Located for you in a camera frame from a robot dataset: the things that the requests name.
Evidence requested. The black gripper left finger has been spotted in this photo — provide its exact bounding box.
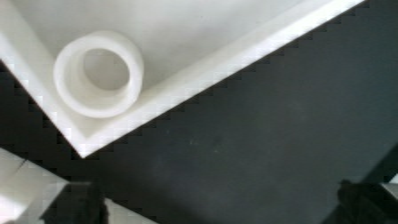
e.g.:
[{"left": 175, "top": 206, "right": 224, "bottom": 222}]
[{"left": 41, "top": 182, "right": 109, "bottom": 224}]

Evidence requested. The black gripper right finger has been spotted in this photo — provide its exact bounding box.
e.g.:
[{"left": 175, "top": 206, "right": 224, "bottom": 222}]
[{"left": 338, "top": 180, "right": 398, "bottom": 224}]

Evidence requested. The white square tabletop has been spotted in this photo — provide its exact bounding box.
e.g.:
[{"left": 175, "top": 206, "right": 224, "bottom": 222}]
[{"left": 0, "top": 0, "right": 365, "bottom": 156}]

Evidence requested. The white U-shaped obstacle fence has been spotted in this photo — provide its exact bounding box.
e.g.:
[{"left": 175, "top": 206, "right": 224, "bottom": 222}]
[{"left": 0, "top": 148, "right": 159, "bottom": 224}]

